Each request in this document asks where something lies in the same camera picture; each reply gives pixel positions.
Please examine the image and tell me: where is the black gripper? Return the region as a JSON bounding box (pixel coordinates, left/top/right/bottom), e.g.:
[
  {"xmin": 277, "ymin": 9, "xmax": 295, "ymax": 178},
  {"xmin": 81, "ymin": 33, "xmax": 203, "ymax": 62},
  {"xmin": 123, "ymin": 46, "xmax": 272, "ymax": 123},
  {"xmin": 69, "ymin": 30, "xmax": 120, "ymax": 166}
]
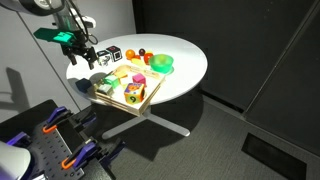
[{"xmin": 61, "ymin": 31, "xmax": 98, "ymax": 70}]

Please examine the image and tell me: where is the blue block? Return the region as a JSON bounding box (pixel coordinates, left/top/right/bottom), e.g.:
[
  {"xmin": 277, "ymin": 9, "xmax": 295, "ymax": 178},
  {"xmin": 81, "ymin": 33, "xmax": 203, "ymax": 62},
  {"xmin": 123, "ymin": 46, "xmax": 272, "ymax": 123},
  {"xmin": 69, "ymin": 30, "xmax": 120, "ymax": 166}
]
[{"xmin": 75, "ymin": 77, "xmax": 93, "ymax": 94}]

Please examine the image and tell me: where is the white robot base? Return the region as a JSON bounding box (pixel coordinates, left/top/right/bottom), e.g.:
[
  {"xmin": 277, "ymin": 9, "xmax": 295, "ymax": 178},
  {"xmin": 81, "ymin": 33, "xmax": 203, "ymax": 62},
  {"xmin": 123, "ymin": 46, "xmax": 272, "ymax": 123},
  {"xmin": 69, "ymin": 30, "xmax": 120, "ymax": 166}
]
[{"xmin": 0, "ymin": 139, "xmax": 33, "ymax": 180}]

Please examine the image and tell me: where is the green block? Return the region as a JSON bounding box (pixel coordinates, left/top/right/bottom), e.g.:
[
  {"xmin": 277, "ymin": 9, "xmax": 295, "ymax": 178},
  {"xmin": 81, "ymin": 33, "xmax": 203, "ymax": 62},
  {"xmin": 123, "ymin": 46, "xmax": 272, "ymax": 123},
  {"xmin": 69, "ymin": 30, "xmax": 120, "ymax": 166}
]
[{"xmin": 103, "ymin": 74, "xmax": 121, "ymax": 89}]

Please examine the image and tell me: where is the grey block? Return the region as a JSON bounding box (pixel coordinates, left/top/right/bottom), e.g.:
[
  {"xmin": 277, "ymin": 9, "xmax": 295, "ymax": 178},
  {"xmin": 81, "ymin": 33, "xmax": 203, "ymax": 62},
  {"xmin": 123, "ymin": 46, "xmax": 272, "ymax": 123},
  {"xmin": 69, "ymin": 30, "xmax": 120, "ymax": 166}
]
[{"xmin": 96, "ymin": 83, "xmax": 114, "ymax": 97}]

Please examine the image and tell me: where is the yellow block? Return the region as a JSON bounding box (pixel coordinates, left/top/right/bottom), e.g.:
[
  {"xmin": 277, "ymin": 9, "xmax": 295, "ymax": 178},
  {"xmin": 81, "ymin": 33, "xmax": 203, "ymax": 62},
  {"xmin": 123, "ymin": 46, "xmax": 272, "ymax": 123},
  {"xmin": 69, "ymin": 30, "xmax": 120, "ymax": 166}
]
[{"xmin": 114, "ymin": 69, "xmax": 129, "ymax": 79}]

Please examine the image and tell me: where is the wooden tray box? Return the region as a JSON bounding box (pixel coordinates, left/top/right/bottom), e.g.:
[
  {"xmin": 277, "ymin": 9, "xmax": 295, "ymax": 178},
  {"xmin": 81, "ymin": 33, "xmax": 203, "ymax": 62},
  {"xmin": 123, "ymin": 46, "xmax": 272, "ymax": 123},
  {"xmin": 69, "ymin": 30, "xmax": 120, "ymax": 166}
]
[{"xmin": 87, "ymin": 64, "xmax": 167, "ymax": 117}]

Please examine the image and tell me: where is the pink block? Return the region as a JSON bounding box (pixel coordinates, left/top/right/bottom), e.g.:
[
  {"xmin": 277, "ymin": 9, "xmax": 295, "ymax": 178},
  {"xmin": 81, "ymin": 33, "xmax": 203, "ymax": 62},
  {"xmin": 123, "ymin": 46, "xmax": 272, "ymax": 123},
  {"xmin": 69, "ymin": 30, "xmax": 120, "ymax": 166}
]
[{"xmin": 131, "ymin": 72, "xmax": 147, "ymax": 86}]

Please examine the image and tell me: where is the black and white cube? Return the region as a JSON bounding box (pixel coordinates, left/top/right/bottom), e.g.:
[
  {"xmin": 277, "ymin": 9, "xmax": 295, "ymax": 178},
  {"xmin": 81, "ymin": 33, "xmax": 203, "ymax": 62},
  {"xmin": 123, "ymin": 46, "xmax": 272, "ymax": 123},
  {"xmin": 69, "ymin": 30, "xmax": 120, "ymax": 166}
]
[{"xmin": 95, "ymin": 49, "xmax": 112, "ymax": 67}]

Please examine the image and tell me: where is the orange toy fruit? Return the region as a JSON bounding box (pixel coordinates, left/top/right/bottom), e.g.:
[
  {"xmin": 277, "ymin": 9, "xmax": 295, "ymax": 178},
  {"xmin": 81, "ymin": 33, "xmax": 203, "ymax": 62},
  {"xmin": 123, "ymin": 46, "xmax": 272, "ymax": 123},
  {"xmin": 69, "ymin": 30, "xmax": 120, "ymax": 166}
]
[{"xmin": 125, "ymin": 48, "xmax": 136, "ymax": 60}]

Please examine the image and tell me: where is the yellow toy fruit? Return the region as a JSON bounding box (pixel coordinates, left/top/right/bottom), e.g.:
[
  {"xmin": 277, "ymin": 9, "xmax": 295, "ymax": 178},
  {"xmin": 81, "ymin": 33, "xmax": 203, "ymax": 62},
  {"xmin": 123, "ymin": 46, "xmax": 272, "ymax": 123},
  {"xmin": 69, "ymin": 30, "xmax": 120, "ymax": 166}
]
[{"xmin": 130, "ymin": 57, "xmax": 146, "ymax": 67}]

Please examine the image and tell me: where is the colourful number cube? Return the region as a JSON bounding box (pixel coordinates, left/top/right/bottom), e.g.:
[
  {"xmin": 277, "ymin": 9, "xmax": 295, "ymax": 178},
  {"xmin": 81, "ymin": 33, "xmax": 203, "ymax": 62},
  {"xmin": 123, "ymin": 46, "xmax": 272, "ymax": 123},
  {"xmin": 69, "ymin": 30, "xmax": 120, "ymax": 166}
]
[{"xmin": 123, "ymin": 82, "xmax": 146, "ymax": 105}]

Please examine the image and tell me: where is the purple and orange spring clamp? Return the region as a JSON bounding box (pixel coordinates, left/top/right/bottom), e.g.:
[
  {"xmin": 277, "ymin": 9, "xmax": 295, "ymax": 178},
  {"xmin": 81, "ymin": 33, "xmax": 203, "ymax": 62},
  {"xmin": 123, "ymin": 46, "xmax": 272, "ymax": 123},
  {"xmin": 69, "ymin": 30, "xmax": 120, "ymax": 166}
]
[
  {"xmin": 42, "ymin": 105, "xmax": 70, "ymax": 134},
  {"xmin": 60, "ymin": 139, "xmax": 99, "ymax": 170}
]

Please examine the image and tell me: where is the red toy tomato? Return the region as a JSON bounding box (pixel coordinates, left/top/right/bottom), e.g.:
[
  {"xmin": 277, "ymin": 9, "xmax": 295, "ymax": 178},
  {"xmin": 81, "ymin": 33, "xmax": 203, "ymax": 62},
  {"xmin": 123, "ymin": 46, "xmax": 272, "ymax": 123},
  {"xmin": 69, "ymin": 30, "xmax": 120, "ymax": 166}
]
[{"xmin": 143, "ymin": 52, "xmax": 154, "ymax": 65}]

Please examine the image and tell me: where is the green plastic bowl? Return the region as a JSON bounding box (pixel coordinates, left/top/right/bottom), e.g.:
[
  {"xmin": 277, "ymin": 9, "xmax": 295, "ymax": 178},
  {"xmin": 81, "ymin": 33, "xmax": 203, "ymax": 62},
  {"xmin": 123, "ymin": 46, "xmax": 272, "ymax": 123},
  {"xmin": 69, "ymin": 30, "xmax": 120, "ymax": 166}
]
[{"xmin": 148, "ymin": 53, "xmax": 175, "ymax": 74}]

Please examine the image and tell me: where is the black robot cart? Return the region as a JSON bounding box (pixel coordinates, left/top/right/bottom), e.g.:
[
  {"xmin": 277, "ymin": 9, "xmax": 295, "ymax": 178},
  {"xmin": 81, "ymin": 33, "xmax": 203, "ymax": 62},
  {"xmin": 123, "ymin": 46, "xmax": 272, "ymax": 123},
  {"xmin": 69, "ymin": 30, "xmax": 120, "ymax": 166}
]
[{"xmin": 0, "ymin": 98, "xmax": 116, "ymax": 180}]

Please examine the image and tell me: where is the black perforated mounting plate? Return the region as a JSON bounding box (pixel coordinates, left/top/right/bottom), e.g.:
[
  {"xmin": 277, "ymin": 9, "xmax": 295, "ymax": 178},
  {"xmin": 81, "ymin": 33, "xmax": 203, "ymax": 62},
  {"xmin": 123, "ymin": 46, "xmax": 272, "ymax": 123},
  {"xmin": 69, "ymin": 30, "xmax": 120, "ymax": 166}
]
[{"xmin": 19, "ymin": 128, "xmax": 86, "ymax": 180}]

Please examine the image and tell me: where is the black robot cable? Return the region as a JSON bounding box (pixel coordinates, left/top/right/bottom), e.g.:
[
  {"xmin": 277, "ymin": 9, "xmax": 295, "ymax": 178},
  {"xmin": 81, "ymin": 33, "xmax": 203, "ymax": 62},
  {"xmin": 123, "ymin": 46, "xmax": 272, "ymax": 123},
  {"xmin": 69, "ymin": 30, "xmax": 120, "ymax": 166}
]
[{"xmin": 64, "ymin": 0, "xmax": 100, "ymax": 46}]

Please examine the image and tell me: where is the teal camera mount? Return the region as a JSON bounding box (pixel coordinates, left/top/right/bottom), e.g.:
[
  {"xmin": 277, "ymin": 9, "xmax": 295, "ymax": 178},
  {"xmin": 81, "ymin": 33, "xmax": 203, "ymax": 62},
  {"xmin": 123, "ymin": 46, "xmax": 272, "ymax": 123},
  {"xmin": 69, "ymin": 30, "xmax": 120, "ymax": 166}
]
[{"xmin": 33, "ymin": 27, "xmax": 77, "ymax": 46}]

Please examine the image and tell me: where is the white table pedestal base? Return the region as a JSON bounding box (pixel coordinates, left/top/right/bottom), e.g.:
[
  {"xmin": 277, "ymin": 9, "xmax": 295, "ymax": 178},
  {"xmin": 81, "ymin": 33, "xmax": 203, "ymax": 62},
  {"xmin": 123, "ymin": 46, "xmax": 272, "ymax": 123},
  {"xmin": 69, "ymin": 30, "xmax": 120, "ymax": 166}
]
[{"xmin": 101, "ymin": 106, "xmax": 191, "ymax": 140}]

